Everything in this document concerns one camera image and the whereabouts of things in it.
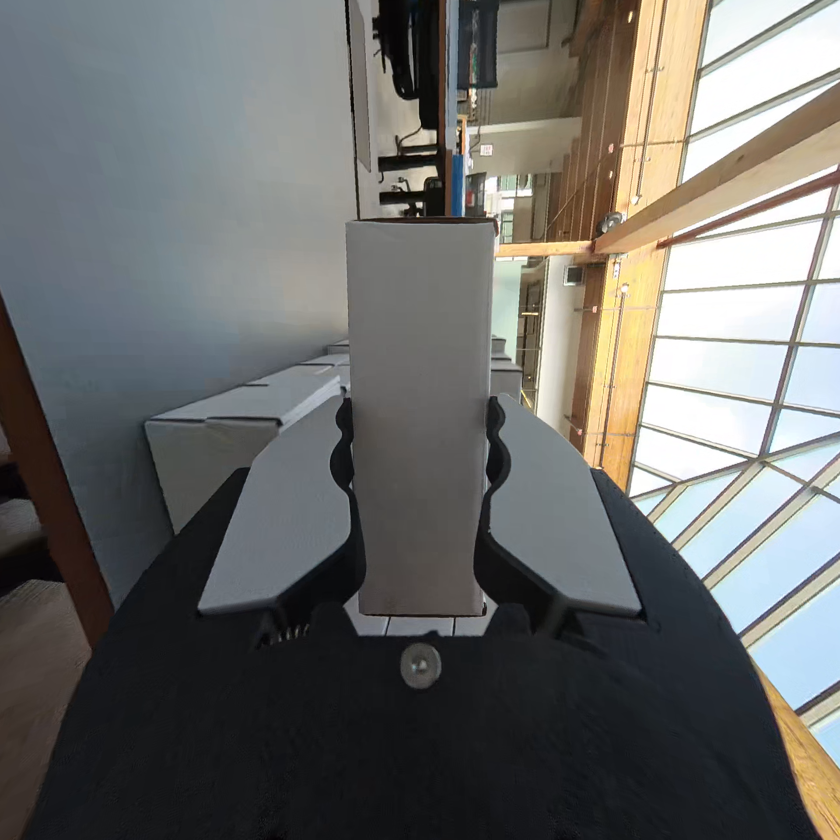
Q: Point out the round ceiling fixture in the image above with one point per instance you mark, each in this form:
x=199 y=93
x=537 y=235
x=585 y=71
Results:
x=613 y=222

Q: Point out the dark display screen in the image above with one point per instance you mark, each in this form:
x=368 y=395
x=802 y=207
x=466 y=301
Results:
x=479 y=39

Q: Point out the white cardboard box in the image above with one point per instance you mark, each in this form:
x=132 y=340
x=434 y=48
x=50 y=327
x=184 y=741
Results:
x=197 y=459
x=328 y=361
x=420 y=394

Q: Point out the black office chair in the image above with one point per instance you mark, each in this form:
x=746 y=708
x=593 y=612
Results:
x=410 y=161
x=407 y=65

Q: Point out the white folded cardboard box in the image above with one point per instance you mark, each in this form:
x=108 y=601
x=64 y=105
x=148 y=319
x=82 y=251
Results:
x=328 y=361
x=197 y=459

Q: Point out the wooden ceiling beam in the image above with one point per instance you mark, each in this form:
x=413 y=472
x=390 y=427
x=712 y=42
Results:
x=722 y=184

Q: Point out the white board panel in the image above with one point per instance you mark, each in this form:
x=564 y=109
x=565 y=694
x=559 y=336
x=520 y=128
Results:
x=359 y=85

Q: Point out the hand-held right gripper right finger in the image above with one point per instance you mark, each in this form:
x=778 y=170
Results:
x=558 y=525

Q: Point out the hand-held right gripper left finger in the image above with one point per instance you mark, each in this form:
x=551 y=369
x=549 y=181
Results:
x=282 y=525

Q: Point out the large grid window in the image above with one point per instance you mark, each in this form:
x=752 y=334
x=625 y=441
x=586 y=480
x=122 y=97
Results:
x=735 y=367

